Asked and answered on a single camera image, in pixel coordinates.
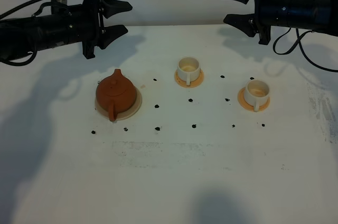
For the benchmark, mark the orange coaster near teapot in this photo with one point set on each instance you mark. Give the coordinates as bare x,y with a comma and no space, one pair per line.
193,84

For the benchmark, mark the beige round teapot tray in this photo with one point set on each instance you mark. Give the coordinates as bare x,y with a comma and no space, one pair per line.
126,114

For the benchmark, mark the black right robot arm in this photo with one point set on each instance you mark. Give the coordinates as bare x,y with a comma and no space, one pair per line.
315,15

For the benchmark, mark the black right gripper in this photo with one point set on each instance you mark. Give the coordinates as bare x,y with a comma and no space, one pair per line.
265,16

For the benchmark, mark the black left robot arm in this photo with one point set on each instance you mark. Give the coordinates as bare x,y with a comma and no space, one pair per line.
57,24

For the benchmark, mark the orange coaster far right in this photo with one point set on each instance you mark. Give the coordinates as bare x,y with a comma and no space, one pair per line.
248,107

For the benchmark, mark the white teacup far right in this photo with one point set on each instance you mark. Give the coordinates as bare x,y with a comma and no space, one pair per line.
256,94

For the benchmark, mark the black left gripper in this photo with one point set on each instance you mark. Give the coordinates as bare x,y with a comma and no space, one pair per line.
81,24

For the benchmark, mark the brown clay teapot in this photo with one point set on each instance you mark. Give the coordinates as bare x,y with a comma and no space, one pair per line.
115,94

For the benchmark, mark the white teacup near teapot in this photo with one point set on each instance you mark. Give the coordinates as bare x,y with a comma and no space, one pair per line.
188,70

